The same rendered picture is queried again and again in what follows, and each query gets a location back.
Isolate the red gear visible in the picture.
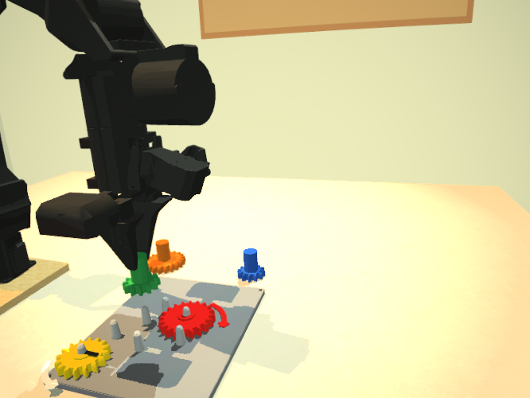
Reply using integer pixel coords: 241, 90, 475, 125
158, 300, 216, 340

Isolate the yellow gear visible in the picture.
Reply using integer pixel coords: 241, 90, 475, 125
54, 338, 111, 380

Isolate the red curved arrow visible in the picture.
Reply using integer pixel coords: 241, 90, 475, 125
209, 302, 229, 328

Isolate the orange gear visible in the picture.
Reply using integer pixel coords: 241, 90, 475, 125
148, 240, 185, 275

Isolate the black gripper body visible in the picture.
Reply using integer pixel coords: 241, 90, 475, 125
36, 123, 162, 240

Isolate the green gear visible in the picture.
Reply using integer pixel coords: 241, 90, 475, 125
123, 252, 161, 296

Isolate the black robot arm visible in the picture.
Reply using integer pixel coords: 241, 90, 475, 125
0, 0, 216, 284

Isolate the blue gear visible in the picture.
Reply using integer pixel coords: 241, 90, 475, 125
237, 248, 266, 283

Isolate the white curved arrow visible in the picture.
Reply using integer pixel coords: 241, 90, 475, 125
41, 360, 59, 391

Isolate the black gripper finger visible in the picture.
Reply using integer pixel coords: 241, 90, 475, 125
100, 213, 145, 271
132, 195, 173, 260

